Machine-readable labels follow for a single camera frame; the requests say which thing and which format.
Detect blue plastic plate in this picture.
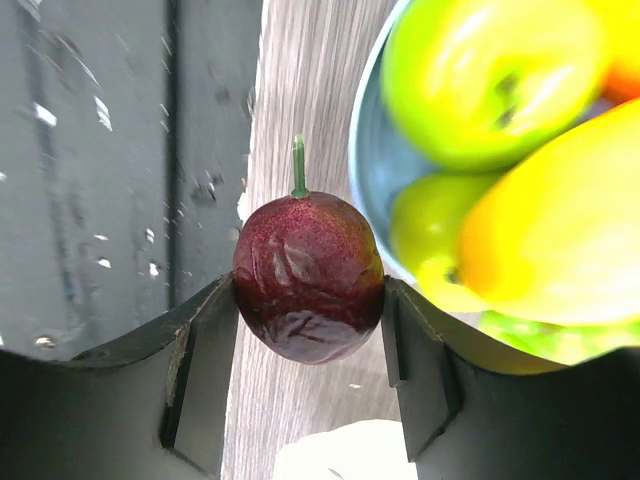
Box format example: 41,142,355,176
348,1,433,285

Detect fake orange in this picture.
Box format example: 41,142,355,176
587,0,639,103

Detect green fake pear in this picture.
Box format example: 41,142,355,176
389,172,501,313

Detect white plastic bag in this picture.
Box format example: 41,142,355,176
273,419,418,480

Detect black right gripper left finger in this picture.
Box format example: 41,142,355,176
1,276,238,480

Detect dark red fake plum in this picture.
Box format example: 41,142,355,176
232,136,385,365

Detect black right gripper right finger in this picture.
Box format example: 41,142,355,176
381,277,639,479

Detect yellow fake mango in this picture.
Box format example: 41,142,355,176
456,100,639,325

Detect green fake grapes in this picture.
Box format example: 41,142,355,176
478,311,639,365

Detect green fake apple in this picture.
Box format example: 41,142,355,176
380,1,609,171

